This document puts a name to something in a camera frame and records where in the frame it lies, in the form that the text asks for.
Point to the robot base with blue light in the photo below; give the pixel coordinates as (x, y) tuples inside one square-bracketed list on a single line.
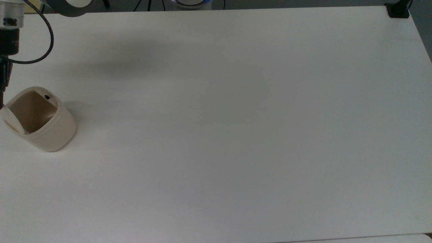
[(191, 2)]

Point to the beige plastic trash bin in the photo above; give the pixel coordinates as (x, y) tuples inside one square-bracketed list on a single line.
[(50, 131)]

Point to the beige trash bin lid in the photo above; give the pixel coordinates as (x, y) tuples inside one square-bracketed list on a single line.
[(10, 119)]

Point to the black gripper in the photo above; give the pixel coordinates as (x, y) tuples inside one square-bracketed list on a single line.
[(8, 42)]

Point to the black background pole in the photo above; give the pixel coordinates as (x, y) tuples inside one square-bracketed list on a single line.
[(149, 5)]

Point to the black table clamp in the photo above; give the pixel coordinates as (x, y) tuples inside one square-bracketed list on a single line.
[(398, 10)]

